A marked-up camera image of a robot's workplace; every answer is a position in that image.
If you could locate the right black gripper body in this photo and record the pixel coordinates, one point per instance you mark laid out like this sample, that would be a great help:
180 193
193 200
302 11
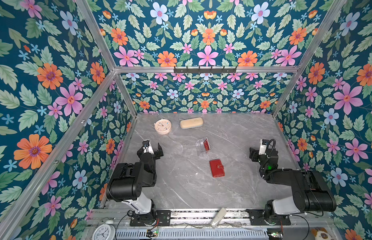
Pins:
255 153

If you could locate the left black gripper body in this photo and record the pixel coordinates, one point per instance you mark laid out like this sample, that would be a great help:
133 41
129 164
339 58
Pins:
158 154

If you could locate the red card holder wallet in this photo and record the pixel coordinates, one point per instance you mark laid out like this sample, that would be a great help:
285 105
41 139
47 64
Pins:
217 168

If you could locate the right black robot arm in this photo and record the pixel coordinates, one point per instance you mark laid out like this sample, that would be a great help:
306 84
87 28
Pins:
310 193

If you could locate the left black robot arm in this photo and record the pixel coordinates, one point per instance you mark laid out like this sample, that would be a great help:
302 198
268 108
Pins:
128 180

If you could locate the pink round clock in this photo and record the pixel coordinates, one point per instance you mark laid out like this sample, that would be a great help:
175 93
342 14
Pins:
163 126

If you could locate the white remote control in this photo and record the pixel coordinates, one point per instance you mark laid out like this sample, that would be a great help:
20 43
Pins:
218 217

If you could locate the white alarm clock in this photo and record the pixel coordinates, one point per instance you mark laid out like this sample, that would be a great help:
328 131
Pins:
104 232

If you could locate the plush toy animal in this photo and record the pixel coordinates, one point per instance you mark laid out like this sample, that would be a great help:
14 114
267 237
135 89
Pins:
321 234

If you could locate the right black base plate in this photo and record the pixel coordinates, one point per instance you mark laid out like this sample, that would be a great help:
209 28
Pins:
263 218

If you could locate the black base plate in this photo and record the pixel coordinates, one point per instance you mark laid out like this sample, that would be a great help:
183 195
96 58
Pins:
263 218
161 218

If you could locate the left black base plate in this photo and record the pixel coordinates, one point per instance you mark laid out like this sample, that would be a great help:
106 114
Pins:
161 218

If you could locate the white perforated cable duct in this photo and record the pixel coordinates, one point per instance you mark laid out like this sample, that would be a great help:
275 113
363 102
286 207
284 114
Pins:
192 234

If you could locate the black hook rail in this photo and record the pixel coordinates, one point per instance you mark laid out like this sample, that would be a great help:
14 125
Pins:
203 70

